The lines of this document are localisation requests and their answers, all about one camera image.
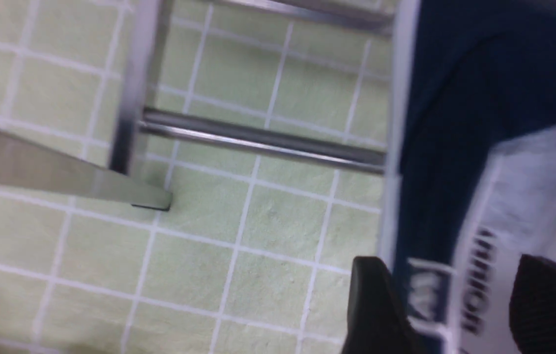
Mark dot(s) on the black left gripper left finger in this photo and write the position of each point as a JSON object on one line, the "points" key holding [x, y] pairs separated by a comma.
{"points": [[376, 320]]}

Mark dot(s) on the navy canvas sneaker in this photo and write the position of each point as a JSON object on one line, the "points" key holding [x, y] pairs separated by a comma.
{"points": [[471, 171]]}

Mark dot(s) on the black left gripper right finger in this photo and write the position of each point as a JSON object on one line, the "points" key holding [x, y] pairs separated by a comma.
{"points": [[532, 308]]}

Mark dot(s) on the metal shoe rack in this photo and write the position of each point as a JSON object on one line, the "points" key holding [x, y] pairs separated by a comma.
{"points": [[32, 166]]}

